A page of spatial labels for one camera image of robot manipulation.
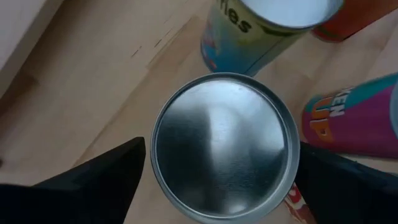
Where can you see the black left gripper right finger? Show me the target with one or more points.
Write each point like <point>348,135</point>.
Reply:
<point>351,193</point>

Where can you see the blue can yellow label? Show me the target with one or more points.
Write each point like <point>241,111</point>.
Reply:
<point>236,46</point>

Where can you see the orange pineapple can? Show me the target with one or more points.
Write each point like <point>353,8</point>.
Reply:
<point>348,18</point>

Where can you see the yellow-green and blue can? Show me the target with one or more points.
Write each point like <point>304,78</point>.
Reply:
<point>224,149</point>

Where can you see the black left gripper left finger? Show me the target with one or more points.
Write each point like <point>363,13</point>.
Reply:
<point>77,193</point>

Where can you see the rainbow green smiley can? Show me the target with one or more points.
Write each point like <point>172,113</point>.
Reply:
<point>357,124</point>

